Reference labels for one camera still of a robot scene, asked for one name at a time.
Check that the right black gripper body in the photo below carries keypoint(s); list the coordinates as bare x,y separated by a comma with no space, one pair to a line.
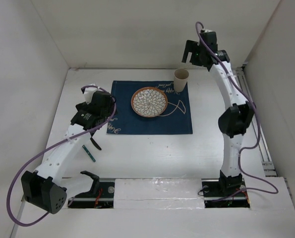
196,56

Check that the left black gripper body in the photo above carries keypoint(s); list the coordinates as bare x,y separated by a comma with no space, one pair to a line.
109,112

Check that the brown paper cup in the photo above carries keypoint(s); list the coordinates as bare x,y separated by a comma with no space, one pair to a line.
181,76

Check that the floral patterned plate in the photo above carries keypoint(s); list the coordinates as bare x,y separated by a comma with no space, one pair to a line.
149,102

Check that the dark blue cloth napkin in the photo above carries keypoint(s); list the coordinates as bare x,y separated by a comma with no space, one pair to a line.
176,119

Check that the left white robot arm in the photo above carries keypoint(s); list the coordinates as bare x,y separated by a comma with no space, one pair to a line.
45,187

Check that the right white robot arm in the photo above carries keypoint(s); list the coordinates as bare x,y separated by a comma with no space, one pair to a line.
239,112

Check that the black table knife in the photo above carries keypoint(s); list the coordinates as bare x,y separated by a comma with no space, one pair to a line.
95,144

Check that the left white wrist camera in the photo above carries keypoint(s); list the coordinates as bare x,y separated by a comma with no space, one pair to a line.
88,92

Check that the teal patterned handle cutlery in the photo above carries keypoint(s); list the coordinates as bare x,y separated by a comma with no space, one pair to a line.
89,154

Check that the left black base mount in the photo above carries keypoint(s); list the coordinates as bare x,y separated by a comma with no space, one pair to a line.
102,199

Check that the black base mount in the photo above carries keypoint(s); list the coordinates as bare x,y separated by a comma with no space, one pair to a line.
102,199
215,197

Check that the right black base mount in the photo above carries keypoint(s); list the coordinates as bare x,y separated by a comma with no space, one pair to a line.
215,197

